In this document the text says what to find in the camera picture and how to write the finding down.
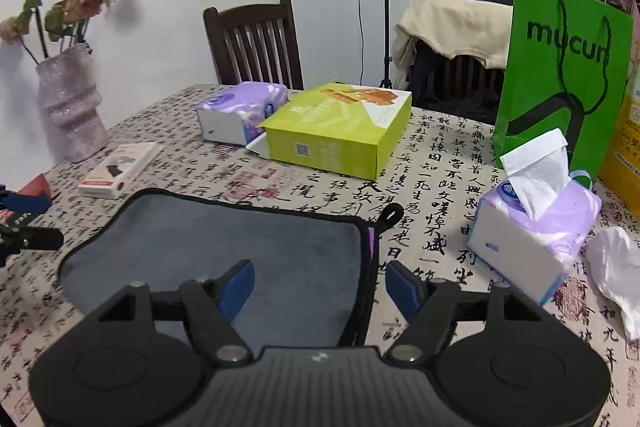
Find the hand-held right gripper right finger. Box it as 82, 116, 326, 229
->
385, 259, 557, 366

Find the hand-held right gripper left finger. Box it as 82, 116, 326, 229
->
82, 259, 256, 368

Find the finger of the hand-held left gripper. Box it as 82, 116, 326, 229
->
0, 226, 65, 266
0, 188, 53, 216

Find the grey towel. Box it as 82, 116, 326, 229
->
57, 188, 405, 348

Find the red flat box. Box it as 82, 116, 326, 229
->
17, 173, 53, 200

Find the small white box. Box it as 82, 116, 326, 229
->
78, 142, 161, 200

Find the pink glitter vase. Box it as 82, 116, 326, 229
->
36, 44, 110, 164

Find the open purple tissue pack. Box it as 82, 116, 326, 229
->
466, 128, 603, 306

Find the yellow-green cardboard box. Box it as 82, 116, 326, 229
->
246, 82, 413, 181

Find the closed purple tissue pack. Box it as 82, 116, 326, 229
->
192, 81, 289, 146

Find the crumpled white tissue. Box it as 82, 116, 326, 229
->
585, 227, 640, 342

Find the dark chair with clothes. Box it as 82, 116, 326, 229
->
407, 39, 506, 122

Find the green paper bag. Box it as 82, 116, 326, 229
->
492, 0, 635, 190

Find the yellow bag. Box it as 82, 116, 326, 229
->
598, 57, 640, 206

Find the beige garment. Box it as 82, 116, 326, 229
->
391, 0, 515, 72

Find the dark wooden chair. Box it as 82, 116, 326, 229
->
203, 0, 305, 91

